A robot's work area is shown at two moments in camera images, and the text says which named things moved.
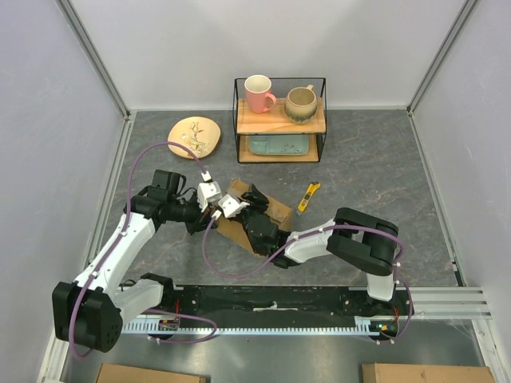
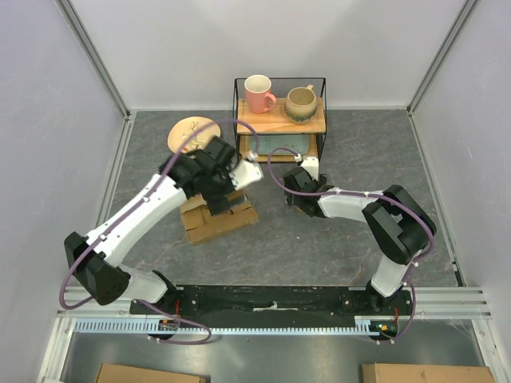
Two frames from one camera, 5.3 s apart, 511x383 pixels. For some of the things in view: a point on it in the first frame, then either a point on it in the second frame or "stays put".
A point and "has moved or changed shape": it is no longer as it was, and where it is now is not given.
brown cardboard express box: [236, 232] has moved or changed shape
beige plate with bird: [200, 135] stays put
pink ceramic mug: [258, 91] stays put
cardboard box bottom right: [390, 373] stays put
